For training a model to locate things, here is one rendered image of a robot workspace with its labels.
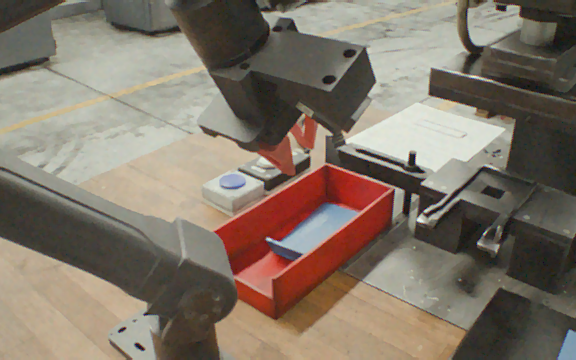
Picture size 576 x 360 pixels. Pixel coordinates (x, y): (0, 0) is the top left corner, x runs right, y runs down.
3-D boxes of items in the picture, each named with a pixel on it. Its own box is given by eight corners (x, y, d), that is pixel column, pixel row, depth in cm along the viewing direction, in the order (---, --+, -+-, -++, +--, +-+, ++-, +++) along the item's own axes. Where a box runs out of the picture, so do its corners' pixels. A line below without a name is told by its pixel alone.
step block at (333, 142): (323, 186, 85) (325, 134, 81) (334, 179, 87) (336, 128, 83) (357, 199, 82) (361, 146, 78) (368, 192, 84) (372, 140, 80)
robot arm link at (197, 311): (207, 228, 51) (148, 237, 50) (222, 286, 44) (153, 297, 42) (212, 279, 54) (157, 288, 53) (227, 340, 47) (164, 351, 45)
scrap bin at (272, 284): (202, 277, 66) (198, 237, 63) (324, 197, 83) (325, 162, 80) (275, 321, 59) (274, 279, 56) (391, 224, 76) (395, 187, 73)
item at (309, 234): (265, 257, 69) (265, 238, 67) (325, 204, 80) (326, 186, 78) (312, 276, 65) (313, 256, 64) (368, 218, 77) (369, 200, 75)
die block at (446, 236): (413, 237, 73) (419, 190, 69) (444, 207, 80) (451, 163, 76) (554, 295, 62) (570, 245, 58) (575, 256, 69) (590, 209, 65)
